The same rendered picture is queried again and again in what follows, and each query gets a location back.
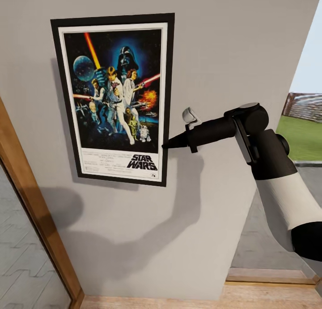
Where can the door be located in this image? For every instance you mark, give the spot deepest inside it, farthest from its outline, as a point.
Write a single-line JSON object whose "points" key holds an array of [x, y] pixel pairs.
{"points": [[35, 270]]}

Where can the fixed window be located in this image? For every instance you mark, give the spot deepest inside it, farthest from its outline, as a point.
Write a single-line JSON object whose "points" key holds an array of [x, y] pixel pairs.
{"points": [[259, 260]]}

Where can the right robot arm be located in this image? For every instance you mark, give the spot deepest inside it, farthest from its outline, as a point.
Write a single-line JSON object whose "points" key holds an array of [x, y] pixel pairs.
{"points": [[293, 215]]}

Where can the poster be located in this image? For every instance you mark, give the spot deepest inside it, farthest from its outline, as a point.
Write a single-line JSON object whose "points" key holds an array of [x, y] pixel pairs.
{"points": [[116, 76]]}

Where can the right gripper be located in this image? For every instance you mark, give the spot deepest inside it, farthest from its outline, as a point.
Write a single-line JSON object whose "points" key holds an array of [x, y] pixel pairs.
{"points": [[202, 134]]}

